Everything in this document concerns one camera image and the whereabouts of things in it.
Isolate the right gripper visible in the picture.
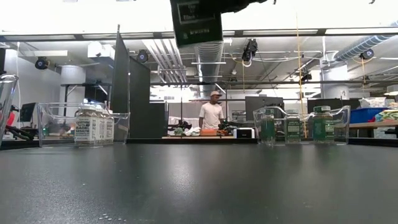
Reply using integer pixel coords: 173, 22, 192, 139
217, 0, 270, 14

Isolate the green black pepper tin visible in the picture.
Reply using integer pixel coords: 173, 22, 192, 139
169, 0, 224, 49

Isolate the green-lid glass spice jar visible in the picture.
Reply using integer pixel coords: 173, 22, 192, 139
260, 108, 277, 146
312, 105, 336, 145

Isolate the small green spice tin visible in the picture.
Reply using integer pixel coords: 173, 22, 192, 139
284, 108, 302, 144

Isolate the white-lid bagel seasoning jar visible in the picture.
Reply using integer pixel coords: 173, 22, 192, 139
73, 105, 98, 147
95, 107, 107, 146
104, 109, 115, 144

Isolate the hanging black ceiling device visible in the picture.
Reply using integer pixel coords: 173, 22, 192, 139
241, 39, 259, 62

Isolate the person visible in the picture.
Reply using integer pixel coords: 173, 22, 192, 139
198, 90, 225, 131

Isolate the white and black device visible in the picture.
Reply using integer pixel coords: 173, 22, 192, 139
233, 127, 256, 139

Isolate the orange object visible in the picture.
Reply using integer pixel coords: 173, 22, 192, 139
199, 128, 229, 137

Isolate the black divider panel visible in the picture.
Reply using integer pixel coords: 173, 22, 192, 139
109, 24, 168, 140

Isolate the wooden background table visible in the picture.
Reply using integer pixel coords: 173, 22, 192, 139
160, 134, 236, 141

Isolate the clear plastic bin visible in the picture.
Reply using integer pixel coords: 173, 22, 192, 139
0, 73, 19, 142
252, 105, 351, 146
36, 101, 131, 147

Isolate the blue plastic tub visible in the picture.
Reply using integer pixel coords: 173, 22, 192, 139
349, 107, 389, 124

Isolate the black background desk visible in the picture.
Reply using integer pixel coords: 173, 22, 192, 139
60, 82, 113, 118

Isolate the wooden shelf board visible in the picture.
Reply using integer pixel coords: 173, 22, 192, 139
348, 120, 398, 129

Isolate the colourful item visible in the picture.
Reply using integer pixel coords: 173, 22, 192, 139
368, 108, 398, 124

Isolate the small dark monitor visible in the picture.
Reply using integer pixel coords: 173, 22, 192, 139
19, 102, 37, 123

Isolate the silver spiral ceiling duct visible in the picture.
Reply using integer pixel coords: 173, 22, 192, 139
334, 34, 394, 62
194, 42, 225, 93

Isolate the ceiling dome camera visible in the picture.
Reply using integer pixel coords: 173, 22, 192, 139
34, 56, 50, 70
136, 49, 149, 63
360, 49, 375, 61

